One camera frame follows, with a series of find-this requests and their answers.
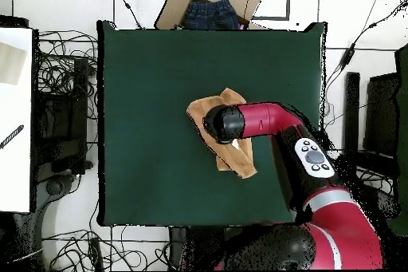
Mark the orange terry towel white tag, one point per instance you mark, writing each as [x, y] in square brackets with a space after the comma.
[237, 160]

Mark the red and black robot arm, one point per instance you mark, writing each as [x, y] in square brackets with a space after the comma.
[264, 119]

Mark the dark green tablecloth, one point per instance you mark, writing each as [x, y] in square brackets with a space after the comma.
[153, 87]

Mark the dark blue jeans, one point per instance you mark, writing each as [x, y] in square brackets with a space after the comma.
[210, 15]

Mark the brown cardboard box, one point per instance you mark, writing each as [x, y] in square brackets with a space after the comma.
[173, 10]

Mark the black equipment stand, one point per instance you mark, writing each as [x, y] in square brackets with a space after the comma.
[60, 125]

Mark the white side table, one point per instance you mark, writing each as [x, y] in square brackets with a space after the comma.
[16, 173]

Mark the beige paper sheet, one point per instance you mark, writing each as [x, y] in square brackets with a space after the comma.
[11, 64]

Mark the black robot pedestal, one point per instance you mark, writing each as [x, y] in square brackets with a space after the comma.
[178, 246]

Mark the black floor frame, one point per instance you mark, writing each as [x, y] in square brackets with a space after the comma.
[288, 0]

